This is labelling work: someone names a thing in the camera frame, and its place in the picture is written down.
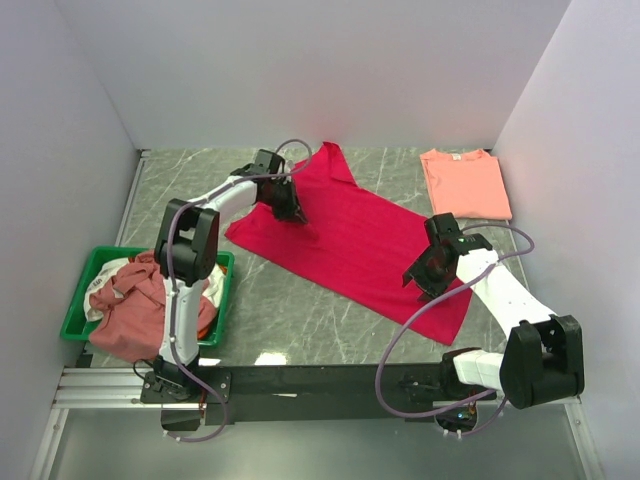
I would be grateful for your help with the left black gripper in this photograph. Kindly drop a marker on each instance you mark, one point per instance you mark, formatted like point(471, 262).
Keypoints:
point(292, 209)

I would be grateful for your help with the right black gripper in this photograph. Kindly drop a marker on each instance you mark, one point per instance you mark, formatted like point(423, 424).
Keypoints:
point(416, 272)

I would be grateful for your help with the magenta red t shirt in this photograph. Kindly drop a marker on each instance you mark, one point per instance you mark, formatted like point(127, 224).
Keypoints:
point(354, 243)

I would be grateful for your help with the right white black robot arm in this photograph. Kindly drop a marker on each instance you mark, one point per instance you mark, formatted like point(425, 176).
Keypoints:
point(543, 360)

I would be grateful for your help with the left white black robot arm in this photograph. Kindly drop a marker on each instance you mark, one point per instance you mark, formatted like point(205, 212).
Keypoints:
point(187, 246)

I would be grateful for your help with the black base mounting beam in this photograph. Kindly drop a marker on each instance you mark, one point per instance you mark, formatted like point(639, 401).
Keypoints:
point(258, 408)

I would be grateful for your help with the folded salmon pink t shirt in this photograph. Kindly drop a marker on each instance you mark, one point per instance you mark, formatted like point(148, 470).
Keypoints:
point(469, 185)

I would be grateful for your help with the orange garment in basket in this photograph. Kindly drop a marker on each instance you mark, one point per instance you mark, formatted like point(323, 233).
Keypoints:
point(204, 333)

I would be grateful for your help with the dusty pink crumpled shirt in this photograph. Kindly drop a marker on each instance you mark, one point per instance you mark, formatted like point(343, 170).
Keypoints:
point(133, 305)

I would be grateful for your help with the white crumpled shirt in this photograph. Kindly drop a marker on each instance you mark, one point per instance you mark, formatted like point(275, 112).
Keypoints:
point(212, 292)

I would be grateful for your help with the green plastic laundry basket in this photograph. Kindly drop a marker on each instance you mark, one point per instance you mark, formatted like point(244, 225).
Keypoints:
point(76, 327)

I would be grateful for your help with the aluminium extrusion rail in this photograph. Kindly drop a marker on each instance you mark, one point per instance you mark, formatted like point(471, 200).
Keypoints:
point(122, 388)

